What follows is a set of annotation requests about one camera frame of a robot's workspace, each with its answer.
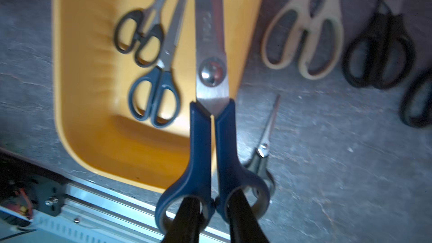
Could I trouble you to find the cream handled kitchen scissors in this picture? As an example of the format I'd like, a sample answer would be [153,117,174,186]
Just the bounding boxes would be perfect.
[261,0,344,81]

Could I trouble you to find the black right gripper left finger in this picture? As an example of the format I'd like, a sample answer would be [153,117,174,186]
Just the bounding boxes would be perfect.
[162,197,201,243]

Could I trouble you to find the blue handled scissors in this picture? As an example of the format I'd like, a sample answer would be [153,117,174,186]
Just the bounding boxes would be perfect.
[155,0,270,234]

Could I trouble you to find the small black handled scissors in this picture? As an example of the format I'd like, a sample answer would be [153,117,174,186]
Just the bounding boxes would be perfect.
[113,0,166,68]

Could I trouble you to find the small teal handled scissors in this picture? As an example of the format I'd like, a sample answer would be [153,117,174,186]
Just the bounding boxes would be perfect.
[128,0,187,128]

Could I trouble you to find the yellow plastic storage box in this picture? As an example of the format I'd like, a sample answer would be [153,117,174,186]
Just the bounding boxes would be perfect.
[51,0,270,194]

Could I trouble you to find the small grey handled scissors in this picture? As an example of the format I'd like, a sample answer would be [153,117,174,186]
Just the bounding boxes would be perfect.
[245,94,281,197]

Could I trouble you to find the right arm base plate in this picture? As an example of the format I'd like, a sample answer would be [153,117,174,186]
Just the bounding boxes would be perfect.
[1,149,68,226]

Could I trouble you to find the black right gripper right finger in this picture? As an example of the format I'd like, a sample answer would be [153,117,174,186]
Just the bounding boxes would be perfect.
[227,190,269,243]

